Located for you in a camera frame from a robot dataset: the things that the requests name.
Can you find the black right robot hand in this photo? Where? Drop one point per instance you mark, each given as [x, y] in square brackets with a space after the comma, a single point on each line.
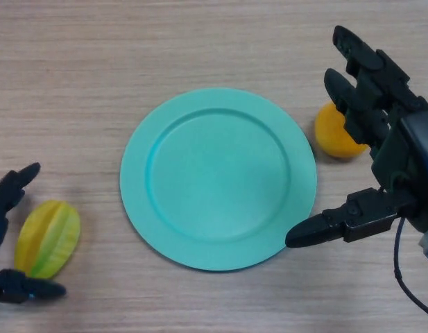
[397, 156]

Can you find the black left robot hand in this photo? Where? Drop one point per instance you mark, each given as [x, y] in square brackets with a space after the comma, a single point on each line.
[12, 288]

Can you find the yellow green starfruit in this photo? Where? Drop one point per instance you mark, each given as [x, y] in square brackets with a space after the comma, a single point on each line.
[47, 239]

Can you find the green round plate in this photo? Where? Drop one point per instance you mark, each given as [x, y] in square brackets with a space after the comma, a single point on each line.
[217, 180]

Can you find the orange yellow pear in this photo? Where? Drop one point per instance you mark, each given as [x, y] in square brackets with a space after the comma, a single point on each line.
[331, 135]

